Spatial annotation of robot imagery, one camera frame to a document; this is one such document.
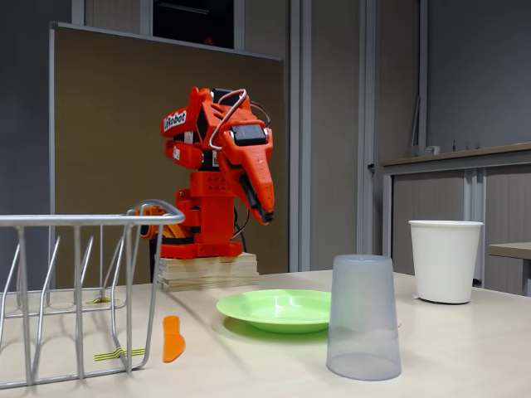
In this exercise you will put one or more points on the wooden base block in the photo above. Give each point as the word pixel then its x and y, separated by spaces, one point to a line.
pixel 207 273

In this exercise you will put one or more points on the white paper cup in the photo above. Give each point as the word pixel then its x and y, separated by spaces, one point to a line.
pixel 444 265

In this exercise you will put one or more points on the green plastic plate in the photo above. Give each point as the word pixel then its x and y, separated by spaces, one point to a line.
pixel 274 311

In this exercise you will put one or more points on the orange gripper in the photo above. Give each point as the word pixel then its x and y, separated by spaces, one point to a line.
pixel 258 163

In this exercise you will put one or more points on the grey low cabinet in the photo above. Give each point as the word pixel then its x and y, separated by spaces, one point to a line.
pixel 506 195

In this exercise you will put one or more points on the light orange table clamp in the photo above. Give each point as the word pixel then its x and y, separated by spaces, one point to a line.
pixel 155 210

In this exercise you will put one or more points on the grey side table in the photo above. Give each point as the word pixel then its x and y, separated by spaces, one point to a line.
pixel 512 250

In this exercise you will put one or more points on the grey leaning bar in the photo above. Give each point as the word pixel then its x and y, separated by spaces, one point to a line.
pixel 415 124

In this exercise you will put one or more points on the translucent grey plastic cup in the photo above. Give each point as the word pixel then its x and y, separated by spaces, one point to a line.
pixel 363 323

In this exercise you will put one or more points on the small white container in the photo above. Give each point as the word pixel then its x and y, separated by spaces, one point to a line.
pixel 433 150

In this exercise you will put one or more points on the brown partition board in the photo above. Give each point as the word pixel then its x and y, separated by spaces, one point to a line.
pixel 124 145

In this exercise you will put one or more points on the orange plastic knife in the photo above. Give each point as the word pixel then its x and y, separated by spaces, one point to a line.
pixel 172 344

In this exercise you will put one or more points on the yellow black tape marker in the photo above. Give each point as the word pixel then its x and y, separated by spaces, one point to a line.
pixel 101 301
pixel 105 355

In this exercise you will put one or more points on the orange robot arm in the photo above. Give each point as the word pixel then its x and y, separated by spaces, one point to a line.
pixel 207 215

